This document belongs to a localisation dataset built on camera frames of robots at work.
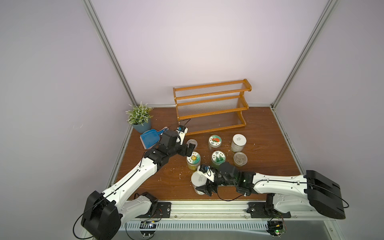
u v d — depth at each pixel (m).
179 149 0.68
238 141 0.89
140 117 0.95
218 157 0.83
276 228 0.68
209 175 0.60
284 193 0.48
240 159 0.85
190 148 0.72
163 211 0.73
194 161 0.81
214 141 0.90
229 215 0.73
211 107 0.97
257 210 0.73
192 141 0.93
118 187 0.44
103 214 0.38
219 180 0.64
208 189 0.64
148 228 0.71
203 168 0.63
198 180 0.71
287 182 0.47
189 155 0.71
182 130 0.70
